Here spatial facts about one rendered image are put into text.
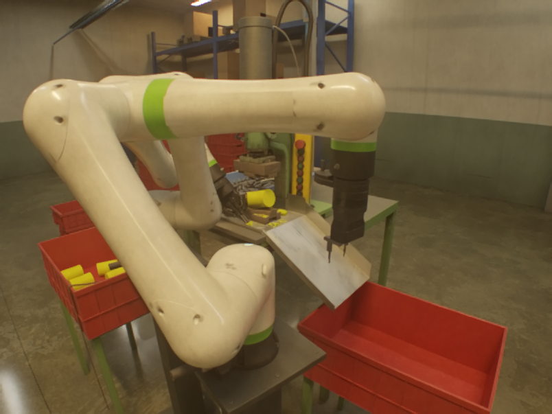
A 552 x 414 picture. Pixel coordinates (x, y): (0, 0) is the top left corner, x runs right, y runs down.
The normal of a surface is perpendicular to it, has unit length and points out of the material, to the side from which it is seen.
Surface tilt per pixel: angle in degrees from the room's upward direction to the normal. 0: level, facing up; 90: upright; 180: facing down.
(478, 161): 90
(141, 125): 116
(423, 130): 90
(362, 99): 79
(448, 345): 90
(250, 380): 0
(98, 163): 67
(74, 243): 90
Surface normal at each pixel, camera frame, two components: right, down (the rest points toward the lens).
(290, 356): 0.00, -0.95
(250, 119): -0.24, 0.64
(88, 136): 0.61, -0.18
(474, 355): -0.64, 0.24
